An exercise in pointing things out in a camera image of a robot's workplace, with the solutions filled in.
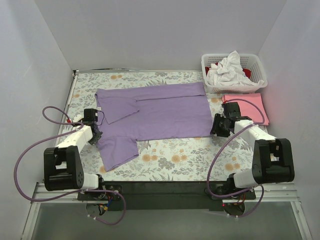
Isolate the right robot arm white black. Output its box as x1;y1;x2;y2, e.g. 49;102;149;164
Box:
206;99;295;199

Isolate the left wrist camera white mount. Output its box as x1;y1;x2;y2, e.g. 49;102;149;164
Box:
66;114;83;127

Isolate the aluminium rail frame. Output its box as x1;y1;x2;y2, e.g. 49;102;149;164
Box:
21;183;312;240

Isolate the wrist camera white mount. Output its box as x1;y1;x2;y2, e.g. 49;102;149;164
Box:
221;102;229;118
66;114;83;127

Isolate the white crumpled t shirt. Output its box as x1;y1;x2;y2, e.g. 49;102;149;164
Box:
207;50;264;86

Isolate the purple t shirt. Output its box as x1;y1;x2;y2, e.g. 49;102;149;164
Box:
95;82;213;171

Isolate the red t shirt in basket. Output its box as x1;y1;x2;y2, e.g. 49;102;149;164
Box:
204;67;251;79

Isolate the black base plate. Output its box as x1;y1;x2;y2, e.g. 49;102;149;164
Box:
77;180;258;212

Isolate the white plastic laundry basket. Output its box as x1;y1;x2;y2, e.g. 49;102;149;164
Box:
201;53;268;94

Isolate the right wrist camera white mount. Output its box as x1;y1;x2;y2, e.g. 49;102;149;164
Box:
221;102;229;118

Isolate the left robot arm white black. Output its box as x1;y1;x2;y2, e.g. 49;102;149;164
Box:
44;108;107;200

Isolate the folded pink t shirt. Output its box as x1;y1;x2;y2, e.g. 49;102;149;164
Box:
222;93;270;126

